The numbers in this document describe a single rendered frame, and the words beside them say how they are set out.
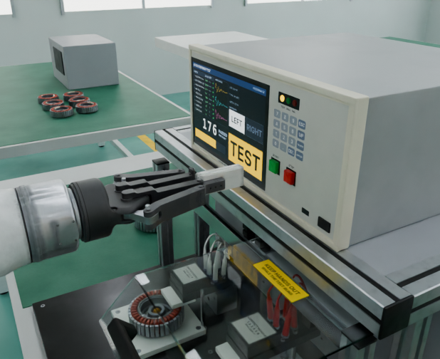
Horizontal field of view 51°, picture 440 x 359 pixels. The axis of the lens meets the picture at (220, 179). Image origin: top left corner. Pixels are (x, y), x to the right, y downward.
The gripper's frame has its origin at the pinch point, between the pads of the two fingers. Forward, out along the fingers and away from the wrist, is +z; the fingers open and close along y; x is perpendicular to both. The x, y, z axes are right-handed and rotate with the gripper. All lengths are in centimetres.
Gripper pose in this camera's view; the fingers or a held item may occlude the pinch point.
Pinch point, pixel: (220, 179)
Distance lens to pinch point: 65.4
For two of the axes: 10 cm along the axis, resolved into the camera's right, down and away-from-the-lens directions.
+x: 0.0, -9.1, -4.2
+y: 4.9, 3.7, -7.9
